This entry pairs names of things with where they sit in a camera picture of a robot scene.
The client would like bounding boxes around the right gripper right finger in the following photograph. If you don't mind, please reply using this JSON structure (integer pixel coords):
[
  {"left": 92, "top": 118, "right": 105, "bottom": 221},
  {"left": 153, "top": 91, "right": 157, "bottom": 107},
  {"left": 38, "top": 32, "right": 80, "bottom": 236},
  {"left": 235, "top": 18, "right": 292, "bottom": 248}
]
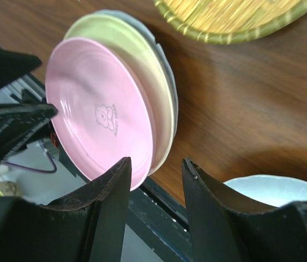
[{"left": 182, "top": 158, "right": 307, "bottom": 261}]

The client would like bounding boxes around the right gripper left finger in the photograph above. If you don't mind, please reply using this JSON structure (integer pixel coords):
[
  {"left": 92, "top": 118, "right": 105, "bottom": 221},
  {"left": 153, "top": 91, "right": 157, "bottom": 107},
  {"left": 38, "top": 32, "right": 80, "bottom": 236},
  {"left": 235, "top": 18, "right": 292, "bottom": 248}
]
[{"left": 0, "top": 157, "right": 131, "bottom": 261}]

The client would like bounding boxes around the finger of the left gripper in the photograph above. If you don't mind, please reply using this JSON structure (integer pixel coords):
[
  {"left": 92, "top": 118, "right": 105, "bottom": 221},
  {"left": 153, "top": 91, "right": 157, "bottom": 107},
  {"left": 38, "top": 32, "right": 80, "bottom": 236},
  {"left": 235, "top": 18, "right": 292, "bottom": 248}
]
[
  {"left": 0, "top": 49, "right": 42, "bottom": 89},
  {"left": 0, "top": 104, "right": 58, "bottom": 164}
]

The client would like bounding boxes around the pink bear plate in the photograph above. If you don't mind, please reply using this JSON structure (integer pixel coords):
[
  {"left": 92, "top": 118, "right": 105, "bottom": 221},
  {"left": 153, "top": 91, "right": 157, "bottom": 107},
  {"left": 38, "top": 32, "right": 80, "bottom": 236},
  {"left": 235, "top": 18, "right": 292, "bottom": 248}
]
[{"left": 45, "top": 37, "right": 155, "bottom": 190}]

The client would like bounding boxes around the green cream leaf plate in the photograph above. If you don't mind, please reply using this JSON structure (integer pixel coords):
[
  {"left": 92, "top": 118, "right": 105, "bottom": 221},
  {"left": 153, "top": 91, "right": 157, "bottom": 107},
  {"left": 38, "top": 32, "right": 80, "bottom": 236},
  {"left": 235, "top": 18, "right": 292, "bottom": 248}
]
[{"left": 64, "top": 13, "right": 175, "bottom": 174}]

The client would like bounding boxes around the white scalloped plate right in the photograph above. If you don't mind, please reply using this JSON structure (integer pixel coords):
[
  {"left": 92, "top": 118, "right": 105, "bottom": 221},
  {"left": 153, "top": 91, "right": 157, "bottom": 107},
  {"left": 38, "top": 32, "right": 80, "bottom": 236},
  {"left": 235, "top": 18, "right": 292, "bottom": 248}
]
[{"left": 224, "top": 175, "right": 307, "bottom": 207}]

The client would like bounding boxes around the white scalloped plate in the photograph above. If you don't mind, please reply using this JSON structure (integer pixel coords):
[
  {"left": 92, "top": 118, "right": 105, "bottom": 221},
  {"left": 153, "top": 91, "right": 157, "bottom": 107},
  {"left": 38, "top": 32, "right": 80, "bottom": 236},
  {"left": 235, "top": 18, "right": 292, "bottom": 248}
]
[
  {"left": 224, "top": 175, "right": 307, "bottom": 207},
  {"left": 94, "top": 9, "right": 179, "bottom": 136}
]

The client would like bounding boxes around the white scalloped plate left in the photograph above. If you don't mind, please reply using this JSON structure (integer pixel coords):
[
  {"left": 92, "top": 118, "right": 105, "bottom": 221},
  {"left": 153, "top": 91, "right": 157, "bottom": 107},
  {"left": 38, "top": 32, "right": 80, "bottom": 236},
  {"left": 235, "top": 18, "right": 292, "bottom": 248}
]
[{"left": 94, "top": 9, "right": 179, "bottom": 136}]

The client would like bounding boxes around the woven bamboo tray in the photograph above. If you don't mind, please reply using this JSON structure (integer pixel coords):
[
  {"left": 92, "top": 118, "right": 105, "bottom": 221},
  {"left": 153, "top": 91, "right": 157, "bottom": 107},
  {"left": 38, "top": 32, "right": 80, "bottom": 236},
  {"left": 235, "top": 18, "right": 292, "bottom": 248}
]
[{"left": 154, "top": 0, "right": 307, "bottom": 45}]

